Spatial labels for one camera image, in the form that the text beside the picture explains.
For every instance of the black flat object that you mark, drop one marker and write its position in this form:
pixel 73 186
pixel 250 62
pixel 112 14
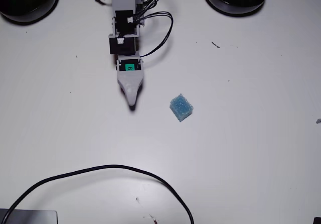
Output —
pixel 317 221

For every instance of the grey monitor stand base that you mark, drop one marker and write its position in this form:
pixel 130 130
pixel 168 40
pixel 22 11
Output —
pixel 32 217

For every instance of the blue sponge cube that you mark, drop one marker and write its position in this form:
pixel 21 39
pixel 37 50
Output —
pixel 181 107

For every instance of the small grey plastic piece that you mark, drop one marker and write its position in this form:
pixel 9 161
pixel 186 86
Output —
pixel 318 120

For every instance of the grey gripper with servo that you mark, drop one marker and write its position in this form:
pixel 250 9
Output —
pixel 130 62

